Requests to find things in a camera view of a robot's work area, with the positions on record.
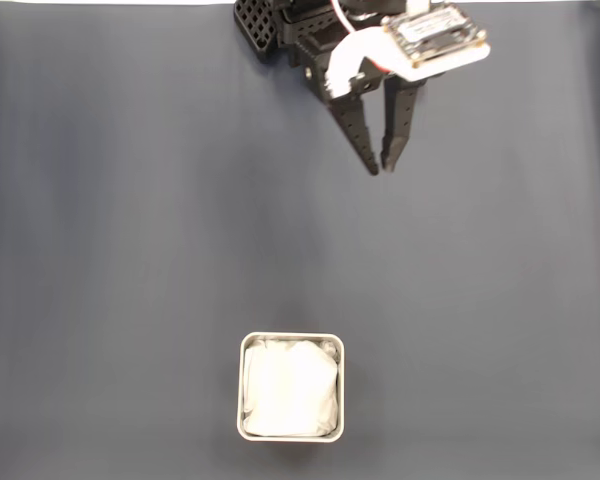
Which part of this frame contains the camera board on white mount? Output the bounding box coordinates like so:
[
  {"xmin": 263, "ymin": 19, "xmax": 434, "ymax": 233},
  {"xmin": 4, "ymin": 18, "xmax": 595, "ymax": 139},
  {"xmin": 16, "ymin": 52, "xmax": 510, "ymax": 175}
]
[{"xmin": 324, "ymin": 0, "xmax": 493, "ymax": 97}]

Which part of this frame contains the square metal box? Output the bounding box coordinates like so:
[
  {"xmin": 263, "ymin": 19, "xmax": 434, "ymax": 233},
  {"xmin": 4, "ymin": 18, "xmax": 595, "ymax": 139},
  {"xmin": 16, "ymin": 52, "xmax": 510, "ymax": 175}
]
[{"xmin": 235, "ymin": 331, "xmax": 346, "ymax": 443}]

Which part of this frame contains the white cloth padding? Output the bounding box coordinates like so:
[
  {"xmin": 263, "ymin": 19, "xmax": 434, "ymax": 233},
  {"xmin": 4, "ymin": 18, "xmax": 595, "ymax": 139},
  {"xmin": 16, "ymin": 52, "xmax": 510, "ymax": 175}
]
[{"xmin": 242, "ymin": 338, "xmax": 340, "ymax": 437}]

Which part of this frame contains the dark grey mat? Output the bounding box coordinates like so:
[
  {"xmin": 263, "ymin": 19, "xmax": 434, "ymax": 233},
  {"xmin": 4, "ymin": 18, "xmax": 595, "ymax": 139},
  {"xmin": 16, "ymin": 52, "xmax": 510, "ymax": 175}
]
[{"xmin": 0, "ymin": 3, "xmax": 600, "ymax": 480}]

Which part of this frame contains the white servo cable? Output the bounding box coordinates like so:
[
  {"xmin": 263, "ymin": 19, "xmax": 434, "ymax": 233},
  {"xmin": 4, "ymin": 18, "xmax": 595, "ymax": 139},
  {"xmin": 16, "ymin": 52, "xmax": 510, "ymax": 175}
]
[{"xmin": 329, "ymin": 0, "xmax": 366, "ymax": 37}]

